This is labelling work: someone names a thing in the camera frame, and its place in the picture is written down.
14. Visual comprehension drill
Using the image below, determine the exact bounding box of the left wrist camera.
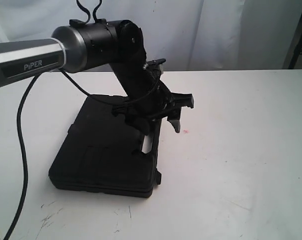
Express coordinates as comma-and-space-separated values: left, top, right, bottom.
143, 58, 166, 75

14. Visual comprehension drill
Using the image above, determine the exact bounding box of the white backdrop curtain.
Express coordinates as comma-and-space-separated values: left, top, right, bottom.
0, 0, 302, 73

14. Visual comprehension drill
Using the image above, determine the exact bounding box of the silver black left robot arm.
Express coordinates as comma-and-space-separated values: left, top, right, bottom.
0, 19, 194, 134

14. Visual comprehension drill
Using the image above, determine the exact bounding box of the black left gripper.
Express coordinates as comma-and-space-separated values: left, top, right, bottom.
112, 77, 194, 136

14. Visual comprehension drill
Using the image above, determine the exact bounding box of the black plastic tool case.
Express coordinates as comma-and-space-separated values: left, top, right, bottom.
48, 94, 161, 198

